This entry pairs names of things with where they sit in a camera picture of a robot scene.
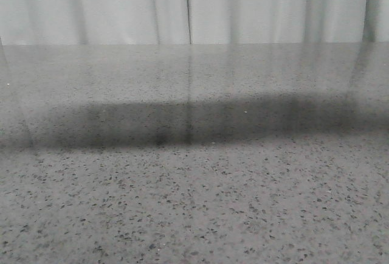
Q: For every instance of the pale green curtain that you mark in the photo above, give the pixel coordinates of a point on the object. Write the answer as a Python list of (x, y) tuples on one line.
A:
[(31, 22)]

